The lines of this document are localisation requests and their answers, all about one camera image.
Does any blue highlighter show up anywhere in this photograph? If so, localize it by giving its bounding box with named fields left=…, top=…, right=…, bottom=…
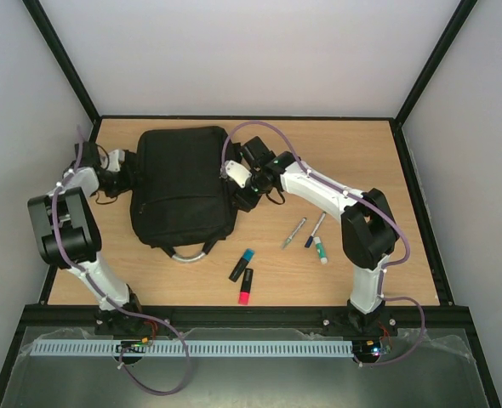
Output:
left=229, top=248, right=254, bottom=282

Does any green marker pen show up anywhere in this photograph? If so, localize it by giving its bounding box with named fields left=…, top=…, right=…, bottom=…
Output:
left=281, top=217, right=307, bottom=250

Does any black backpack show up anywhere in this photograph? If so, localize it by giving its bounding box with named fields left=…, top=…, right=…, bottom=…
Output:
left=130, top=126, right=237, bottom=264

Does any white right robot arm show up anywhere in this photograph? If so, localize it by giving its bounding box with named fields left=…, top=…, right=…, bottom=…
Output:
left=220, top=137, right=402, bottom=333

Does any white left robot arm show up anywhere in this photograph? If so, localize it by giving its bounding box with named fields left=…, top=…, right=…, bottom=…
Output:
left=27, top=141, right=144, bottom=334

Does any blue marker pen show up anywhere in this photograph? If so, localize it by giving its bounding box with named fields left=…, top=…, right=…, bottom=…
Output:
left=305, top=211, right=327, bottom=248

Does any white glue stick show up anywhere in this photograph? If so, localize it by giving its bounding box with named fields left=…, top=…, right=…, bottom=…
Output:
left=313, top=236, right=328, bottom=264

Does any pink highlighter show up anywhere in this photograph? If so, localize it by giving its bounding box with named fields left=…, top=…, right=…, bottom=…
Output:
left=238, top=268, right=254, bottom=306

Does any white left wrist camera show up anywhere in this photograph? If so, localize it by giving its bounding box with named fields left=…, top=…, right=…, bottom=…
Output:
left=100, top=150, right=126, bottom=173

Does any black aluminium frame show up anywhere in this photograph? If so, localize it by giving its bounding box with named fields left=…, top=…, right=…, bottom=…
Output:
left=0, top=1, right=500, bottom=407

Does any grey slotted cable duct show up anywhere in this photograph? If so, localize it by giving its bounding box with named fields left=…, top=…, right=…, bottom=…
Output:
left=30, top=339, right=354, bottom=358

